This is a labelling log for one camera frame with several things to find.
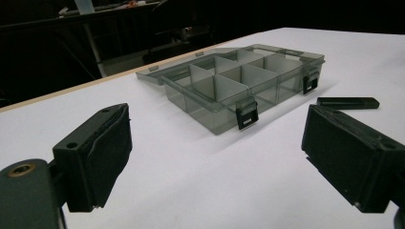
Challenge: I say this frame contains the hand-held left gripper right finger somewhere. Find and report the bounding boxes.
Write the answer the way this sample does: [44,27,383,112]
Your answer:
[301,104,405,214]

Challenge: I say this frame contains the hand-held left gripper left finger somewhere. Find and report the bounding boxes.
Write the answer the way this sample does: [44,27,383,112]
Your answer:
[52,102,134,214]

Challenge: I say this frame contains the black bar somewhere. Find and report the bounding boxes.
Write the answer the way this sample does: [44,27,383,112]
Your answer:
[316,96,381,111]

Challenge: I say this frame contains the clear grey compartment storage box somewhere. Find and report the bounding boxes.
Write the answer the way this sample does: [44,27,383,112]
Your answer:
[136,43,326,135]

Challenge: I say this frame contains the white metal stand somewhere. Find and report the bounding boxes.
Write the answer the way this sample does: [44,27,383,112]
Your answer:
[74,0,108,78]

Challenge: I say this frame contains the dark shelf with clutter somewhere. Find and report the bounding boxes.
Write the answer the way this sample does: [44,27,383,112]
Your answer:
[0,0,224,106]

